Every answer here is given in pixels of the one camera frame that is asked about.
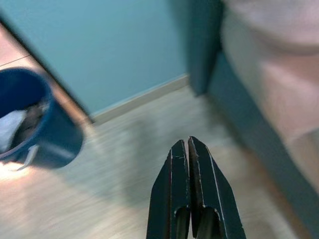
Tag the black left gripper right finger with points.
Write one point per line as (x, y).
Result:
(214, 196)

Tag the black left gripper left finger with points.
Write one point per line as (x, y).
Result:
(172, 196)

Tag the white baseboard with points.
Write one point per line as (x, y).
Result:
(139, 99)

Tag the blue plastic waste bin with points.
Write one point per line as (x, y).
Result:
(57, 134)

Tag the cream bed mattress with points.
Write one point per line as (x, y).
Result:
(286, 87)

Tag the teal upholstered headboard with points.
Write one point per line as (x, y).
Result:
(199, 49)

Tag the pale crumpled paper rubbish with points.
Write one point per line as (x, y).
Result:
(11, 129)

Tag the dark teal bed frame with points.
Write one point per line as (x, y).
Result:
(249, 124)

